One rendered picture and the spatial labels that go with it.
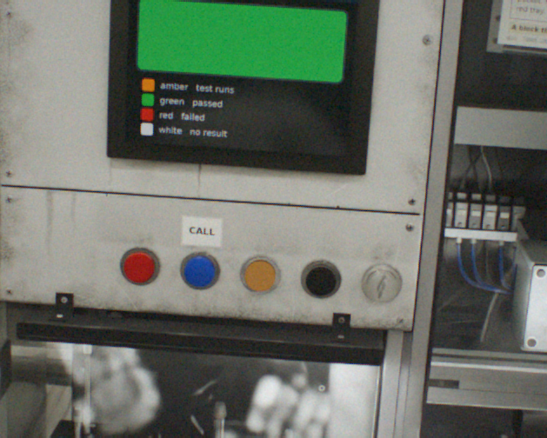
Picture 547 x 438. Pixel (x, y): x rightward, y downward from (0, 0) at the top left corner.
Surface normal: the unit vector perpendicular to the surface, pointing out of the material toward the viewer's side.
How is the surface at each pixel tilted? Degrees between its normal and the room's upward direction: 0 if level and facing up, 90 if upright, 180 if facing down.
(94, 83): 90
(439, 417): 90
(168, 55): 90
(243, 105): 90
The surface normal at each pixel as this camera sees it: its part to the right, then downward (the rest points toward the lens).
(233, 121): -0.04, 0.27
